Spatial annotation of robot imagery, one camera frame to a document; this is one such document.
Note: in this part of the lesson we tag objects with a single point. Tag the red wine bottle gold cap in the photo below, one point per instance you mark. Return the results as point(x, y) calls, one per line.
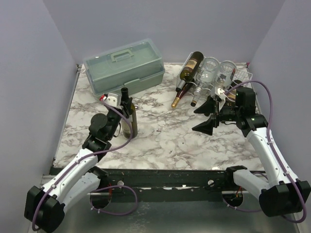
point(182, 94)

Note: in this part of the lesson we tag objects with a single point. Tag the green wine bottle white label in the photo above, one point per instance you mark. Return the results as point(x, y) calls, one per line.
point(132, 128)

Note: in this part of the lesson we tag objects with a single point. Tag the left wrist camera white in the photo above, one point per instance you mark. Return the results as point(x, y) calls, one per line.
point(111, 99)

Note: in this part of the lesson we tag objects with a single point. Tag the clear bottle silver cap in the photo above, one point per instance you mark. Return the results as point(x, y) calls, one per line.
point(222, 77)

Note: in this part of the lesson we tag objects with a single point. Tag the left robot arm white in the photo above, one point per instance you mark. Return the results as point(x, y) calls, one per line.
point(47, 205)

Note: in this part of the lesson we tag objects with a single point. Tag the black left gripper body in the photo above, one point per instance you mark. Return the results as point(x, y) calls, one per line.
point(114, 117)

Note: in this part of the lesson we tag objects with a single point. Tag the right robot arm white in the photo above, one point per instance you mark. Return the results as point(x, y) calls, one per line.
point(283, 192)

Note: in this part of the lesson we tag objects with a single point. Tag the white wire wine rack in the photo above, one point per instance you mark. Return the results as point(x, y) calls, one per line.
point(242, 74)

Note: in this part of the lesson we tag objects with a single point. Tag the clear bottle white cap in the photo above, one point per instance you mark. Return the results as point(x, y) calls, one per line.
point(205, 76)

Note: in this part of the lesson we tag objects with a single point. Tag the green bottle cream label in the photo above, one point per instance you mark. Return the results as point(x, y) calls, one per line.
point(232, 75)

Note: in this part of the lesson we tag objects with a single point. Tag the green plastic toolbox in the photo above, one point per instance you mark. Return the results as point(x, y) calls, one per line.
point(136, 66)

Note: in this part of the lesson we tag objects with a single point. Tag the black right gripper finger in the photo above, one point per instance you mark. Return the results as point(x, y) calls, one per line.
point(207, 127)
point(210, 106)

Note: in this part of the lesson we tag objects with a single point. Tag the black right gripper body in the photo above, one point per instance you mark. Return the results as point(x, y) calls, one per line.
point(216, 114)

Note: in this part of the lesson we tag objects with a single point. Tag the dark bottle tan label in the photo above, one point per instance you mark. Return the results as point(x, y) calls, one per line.
point(189, 70)

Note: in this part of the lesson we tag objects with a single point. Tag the clear bottle black gold cap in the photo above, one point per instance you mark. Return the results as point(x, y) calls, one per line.
point(196, 97)

